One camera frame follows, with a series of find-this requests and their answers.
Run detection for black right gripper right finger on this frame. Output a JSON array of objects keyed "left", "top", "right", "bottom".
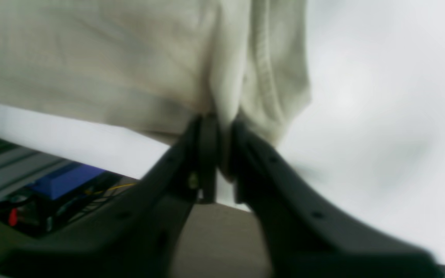
[{"left": 230, "top": 121, "right": 443, "bottom": 278}]

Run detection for blue box under table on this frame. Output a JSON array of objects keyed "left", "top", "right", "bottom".
[{"left": 26, "top": 163, "right": 106, "bottom": 200}]

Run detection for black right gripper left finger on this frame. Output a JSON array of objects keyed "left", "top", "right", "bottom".
[{"left": 0, "top": 115, "right": 219, "bottom": 278}]

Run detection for beige grey T-shirt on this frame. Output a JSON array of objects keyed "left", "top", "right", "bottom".
[{"left": 0, "top": 0, "right": 311, "bottom": 176}]

